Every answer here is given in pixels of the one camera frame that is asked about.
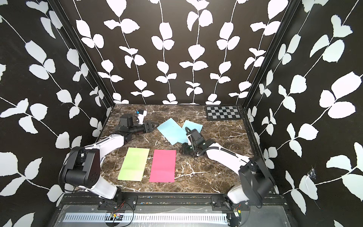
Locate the light blue paper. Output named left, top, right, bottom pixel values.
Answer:
left=182, top=120, right=203, bottom=133
left=157, top=118, right=188, bottom=145

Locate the pink paper sheet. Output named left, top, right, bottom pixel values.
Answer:
left=149, top=149, right=176, bottom=183

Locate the yellow-green paper sheet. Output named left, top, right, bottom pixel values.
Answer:
left=117, top=148, right=149, bottom=182

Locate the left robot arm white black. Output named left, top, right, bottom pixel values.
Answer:
left=58, top=110, right=160, bottom=200

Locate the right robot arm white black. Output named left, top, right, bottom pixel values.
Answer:
left=181, top=127, right=276, bottom=206

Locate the checkerboard calibration board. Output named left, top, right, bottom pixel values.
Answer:
left=205, top=106, right=242, bottom=121

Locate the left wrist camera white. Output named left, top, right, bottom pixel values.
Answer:
left=136, top=109, right=147, bottom=124

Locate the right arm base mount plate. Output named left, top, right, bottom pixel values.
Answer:
left=211, top=194, right=250, bottom=211

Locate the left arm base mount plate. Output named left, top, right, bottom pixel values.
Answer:
left=97, top=194, right=138, bottom=212

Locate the white perforated rail strip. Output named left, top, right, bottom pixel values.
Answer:
left=61, top=213, right=227, bottom=224

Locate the small electronics board with wires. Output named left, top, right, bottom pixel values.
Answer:
left=105, top=213, right=124, bottom=223

